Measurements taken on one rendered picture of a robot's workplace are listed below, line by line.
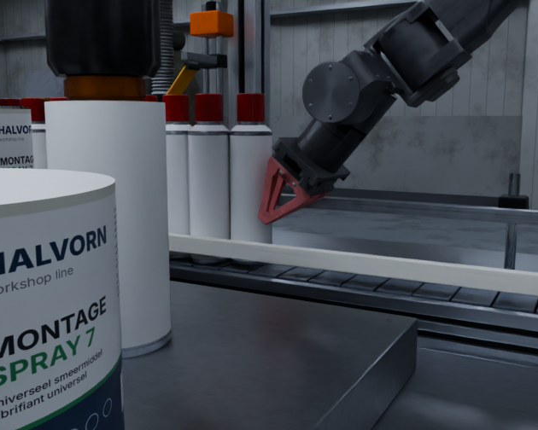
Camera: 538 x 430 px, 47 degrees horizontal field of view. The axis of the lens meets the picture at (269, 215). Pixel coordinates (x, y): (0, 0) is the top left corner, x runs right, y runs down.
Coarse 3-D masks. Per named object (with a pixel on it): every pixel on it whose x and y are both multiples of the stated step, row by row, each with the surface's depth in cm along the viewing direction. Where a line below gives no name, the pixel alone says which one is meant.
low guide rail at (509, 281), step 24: (168, 240) 75; (192, 240) 73; (216, 240) 72; (288, 264) 68; (312, 264) 66; (336, 264) 65; (360, 264) 64; (384, 264) 62; (408, 264) 61; (432, 264) 60; (456, 264) 60; (480, 288) 58; (504, 288) 57; (528, 288) 56
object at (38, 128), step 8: (24, 104) 88; (32, 104) 88; (40, 104) 88; (32, 112) 88; (40, 112) 88; (32, 120) 88; (40, 120) 89; (32, 128) 87; (40, 128) 88; (32, 136) 87; (40, 136) 88; (32, 144) 88; (40, 144) 88; (40, 152) 88; (40, 160) 88; (40, 168) 88
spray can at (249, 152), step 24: (240, 96) 72; (264, 96) 73; (240, 120) 72; (264, 120) 73; (240, 144) 72; (264, 144) 72; (240, 168) 72; (264, 168) 72; (240, 192) 73; (240, 216) 73; (240, 240) 74; (264, 240) 74; (240, 264) 74; (264, 264) 74
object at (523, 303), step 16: (240, 272) 71; (256, 272) 71; (272, 272) 71; (288, 272) 71; (304, 272) 71; (320, 272) 71; (336, 272) 71; (352, 288) 65; (368, 288) 64; (384, 288) 64; (400, 288) 64; (416, 288) 64; (432, 288) 64; (448, 288) 64; (464, 288) 64; (464, 304) 60; (480, 304) 59; (496, 304) 59; (512, 304) 59; (528, 304) 59
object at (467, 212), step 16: (320, 208) 74; (336, 208) 73; (352, 208) 72; (368, 208) 71; (384, 208) 70; (400, 208) 69; (416, 208) 68; (432, 208) 67; (448, 208) 66; (464, 208) 66; (480, 208) 65; (496, 208) 64
